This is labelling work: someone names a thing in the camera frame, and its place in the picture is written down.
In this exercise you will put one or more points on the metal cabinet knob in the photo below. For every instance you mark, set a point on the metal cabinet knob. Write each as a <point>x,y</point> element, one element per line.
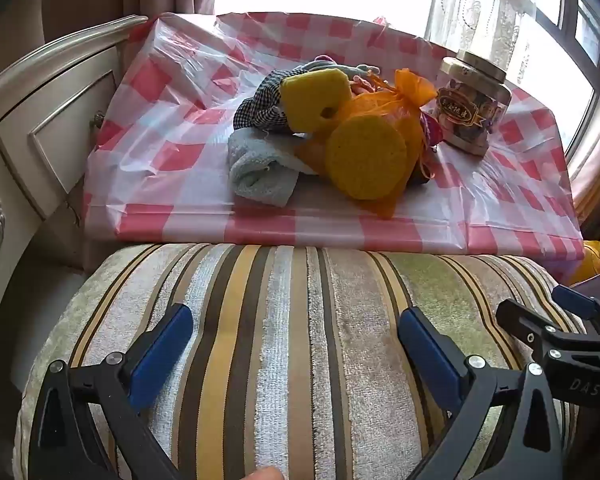
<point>98,120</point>

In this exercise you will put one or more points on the rectangular yellow sponge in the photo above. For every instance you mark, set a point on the rectangular yellow sponge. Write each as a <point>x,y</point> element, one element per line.
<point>310,97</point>

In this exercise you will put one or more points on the yellow plastic thing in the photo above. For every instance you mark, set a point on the yellow plastic thing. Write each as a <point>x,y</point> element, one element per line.
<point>597,257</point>

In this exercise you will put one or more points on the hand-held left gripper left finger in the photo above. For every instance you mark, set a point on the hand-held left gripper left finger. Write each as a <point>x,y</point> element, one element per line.
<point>160,355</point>

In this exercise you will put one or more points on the person's left hand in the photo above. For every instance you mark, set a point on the person's left hand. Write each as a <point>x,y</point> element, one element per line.
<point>262,474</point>

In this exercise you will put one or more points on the striped sofa cushion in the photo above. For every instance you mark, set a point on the striped sofa cushion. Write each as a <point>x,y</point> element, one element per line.
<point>290,340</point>

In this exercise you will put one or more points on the pink white checked tablecloth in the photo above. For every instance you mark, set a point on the pink white checked tablecloth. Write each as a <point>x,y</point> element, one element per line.
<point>170,110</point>

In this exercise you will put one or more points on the black white checked cloth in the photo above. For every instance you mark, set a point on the black white checked cloth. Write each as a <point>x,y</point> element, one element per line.
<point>260,100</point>

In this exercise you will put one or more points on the white lace curtain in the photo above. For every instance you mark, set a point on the white lace curtain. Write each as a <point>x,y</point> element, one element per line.
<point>480,5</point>

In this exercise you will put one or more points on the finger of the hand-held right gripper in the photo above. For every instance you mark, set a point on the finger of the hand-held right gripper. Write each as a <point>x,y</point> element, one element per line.
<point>525,322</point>
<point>575,301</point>

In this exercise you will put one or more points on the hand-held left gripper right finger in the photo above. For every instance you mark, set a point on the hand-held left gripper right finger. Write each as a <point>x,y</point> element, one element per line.
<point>430,355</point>

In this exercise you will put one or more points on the cream wooden cabinet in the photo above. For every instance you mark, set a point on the cream wooden cabinet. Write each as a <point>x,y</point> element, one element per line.
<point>35,135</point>

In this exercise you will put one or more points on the round yellow sponge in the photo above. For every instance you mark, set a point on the round yellow sponge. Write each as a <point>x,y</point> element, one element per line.
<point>367,160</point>

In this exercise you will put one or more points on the orange organza bag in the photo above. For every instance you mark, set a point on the orange organza bag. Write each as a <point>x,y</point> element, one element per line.
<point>410,95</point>

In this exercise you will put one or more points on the dark window frame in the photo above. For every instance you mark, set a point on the dark window frame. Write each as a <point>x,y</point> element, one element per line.
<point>575,25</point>

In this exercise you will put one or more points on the clear jar with gold lid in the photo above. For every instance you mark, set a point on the clear jar with gold lid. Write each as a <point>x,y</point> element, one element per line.
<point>472,105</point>

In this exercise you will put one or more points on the light blue towel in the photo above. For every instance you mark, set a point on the light blue towel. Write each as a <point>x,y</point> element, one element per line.
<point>255,170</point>

